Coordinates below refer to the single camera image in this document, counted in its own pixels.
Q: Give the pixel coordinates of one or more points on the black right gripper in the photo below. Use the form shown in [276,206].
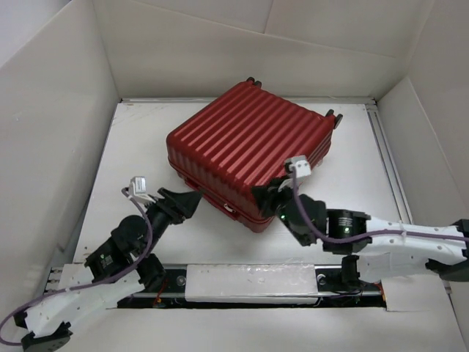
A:
[266,195]

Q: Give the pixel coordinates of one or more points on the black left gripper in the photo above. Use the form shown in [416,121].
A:
[186,202]

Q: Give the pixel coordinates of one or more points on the red hard-shell suitcase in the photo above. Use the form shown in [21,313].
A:
[241,140]

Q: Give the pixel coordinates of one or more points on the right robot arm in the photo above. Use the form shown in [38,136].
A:
[371,248]

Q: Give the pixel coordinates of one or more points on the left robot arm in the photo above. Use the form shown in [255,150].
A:
[120,267]

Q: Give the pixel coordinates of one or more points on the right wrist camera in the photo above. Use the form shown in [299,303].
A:
[298,165]

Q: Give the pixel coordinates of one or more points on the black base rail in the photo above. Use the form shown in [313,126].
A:
[255,286]

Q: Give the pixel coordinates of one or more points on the aluminium side rail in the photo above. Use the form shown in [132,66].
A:
[389,165]

